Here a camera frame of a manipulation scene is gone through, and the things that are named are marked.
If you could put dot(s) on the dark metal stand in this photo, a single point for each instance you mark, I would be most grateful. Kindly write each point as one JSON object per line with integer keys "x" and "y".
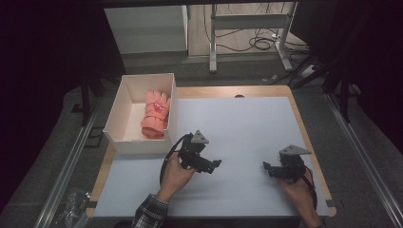
{"x": 85, "y": 101}
{"x": 343, "y": 95}

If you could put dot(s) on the person's left hand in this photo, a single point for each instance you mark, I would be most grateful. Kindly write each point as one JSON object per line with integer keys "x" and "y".
{"x": 176, "y": 175}

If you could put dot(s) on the light blue table mat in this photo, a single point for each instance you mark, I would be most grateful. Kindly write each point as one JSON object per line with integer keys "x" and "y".
{"x": 247, "y": 126}

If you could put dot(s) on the white power strip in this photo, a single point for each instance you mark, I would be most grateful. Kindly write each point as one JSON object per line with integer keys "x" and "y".
{"x": 307, "y": 71}

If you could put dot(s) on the white cabinet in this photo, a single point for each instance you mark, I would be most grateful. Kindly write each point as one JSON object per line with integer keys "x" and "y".
{"x": 145, "y": 30}

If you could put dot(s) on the pink knitted glove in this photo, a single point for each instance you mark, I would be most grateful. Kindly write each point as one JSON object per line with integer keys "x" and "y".
{"x": 155, "y": 117}

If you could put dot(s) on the aluminium floor rail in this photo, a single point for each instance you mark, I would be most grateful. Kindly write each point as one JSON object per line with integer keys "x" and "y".
{"x": 364, "y": 158}
{"x": 66, "y": 171}

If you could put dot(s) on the clear plastic bag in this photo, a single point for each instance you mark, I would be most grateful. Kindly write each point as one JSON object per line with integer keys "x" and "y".
{"x": 74, "y": 209}

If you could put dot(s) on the white plastic box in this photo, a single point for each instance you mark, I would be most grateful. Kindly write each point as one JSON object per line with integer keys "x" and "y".
{"x": 126, "y": 141}

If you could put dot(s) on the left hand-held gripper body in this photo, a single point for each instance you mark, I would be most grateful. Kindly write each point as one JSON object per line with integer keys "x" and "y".
{"x": 193, "y": 155}

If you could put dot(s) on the person's right hand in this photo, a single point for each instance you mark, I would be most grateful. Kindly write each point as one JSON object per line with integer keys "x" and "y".
{"x": 296, "y": 190}

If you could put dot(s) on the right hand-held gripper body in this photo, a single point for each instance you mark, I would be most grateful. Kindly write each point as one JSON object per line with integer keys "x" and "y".
{"x": 290, "y": 166}

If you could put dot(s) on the white metal desk frame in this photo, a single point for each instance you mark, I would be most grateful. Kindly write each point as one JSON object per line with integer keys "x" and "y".
{"x": 250, "y": 22}

